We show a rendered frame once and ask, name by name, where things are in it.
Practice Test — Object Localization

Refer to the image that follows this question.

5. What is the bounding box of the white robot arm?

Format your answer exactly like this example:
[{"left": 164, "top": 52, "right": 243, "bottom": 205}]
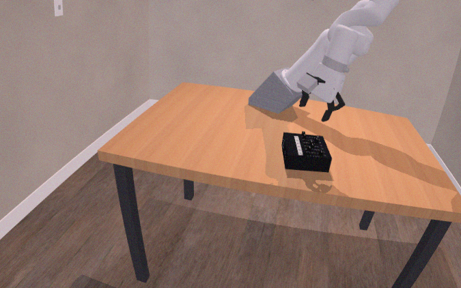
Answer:
[{"left": 281, "top": 0, "right": 399, "bottom": 94}]

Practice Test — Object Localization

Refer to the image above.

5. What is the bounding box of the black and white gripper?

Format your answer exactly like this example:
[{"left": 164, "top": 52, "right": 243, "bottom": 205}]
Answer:
[{"left": 299, "top": 63, "right": 346, "bottom": 122}]

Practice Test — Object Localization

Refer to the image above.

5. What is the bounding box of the black lighting desk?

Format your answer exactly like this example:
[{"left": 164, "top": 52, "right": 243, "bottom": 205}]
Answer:
[{"left": 281, "top": 131, "right": 332, "bottom": 173}]

